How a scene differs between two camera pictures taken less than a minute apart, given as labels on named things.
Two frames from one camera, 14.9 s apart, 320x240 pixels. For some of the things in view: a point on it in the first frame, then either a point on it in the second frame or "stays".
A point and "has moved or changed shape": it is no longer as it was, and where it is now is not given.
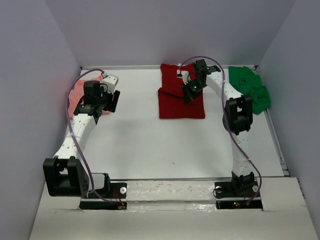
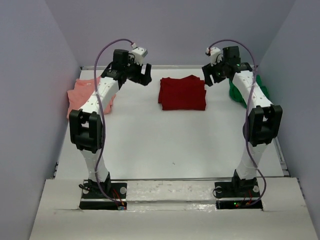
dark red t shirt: (171, 95) has moved or changed shape
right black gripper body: (191, 89) to (215, 73)
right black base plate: (229, 196) stays
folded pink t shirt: (76, 93) stays
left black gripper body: (114, 100) to (137, 72)
